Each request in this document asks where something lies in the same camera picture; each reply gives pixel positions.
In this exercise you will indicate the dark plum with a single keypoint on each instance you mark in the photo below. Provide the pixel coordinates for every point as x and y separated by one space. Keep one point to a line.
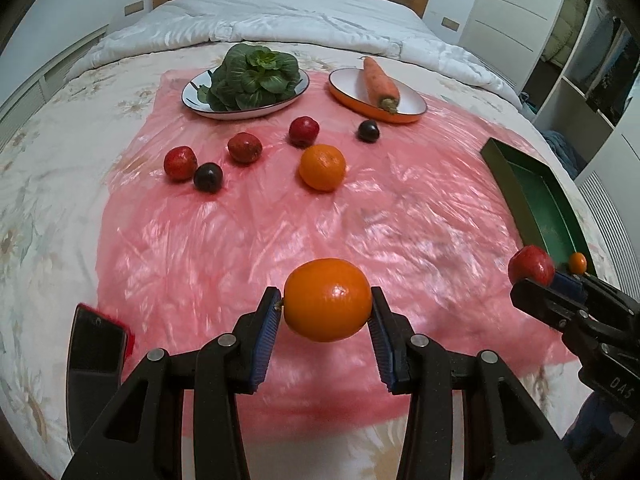
208 178
368 131

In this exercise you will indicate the green rectangular tray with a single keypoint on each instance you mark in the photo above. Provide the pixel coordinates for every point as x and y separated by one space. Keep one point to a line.
538 204

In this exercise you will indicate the white quilt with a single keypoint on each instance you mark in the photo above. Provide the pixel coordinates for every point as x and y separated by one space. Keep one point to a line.
378 27

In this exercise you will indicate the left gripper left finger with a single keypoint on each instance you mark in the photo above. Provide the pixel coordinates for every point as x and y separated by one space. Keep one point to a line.
255 334

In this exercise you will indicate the pink plastic sheet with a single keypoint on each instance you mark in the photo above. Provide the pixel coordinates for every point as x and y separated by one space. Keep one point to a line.
418 212

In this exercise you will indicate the floral bed sheet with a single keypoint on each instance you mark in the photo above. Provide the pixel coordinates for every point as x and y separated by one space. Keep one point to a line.
54 189

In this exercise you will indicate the red tomato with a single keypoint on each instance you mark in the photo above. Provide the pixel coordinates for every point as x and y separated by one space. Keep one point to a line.
303 131
245 148
531 263
180 164

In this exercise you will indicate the white oval plate dark rim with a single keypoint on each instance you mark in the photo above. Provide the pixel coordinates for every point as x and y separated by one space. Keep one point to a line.
210 95

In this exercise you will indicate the large orange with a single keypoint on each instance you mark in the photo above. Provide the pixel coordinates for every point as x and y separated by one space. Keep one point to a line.
322 167

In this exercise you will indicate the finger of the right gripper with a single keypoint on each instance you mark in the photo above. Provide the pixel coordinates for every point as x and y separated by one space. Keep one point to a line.
546 305
600 299

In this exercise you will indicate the wall switch plate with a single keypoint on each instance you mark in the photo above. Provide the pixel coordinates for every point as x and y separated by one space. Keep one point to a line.
450 24

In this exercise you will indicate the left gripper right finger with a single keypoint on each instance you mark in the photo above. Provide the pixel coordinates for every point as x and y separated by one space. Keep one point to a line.
389 333

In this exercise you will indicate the orange oval dish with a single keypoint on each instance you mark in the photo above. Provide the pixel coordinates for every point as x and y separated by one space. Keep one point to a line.
347 86

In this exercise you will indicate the green leafy bok choy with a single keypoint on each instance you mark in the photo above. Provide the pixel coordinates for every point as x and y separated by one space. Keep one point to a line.
244 60

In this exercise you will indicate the black smartphone red case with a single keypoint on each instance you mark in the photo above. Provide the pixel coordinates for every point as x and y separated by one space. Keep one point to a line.
98 348

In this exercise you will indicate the white wardrobe with shelves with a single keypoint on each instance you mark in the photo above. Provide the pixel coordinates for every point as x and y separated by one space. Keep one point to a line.
575 67

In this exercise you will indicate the orange carrot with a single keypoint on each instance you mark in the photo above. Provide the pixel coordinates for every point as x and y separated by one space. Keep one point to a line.
381 89

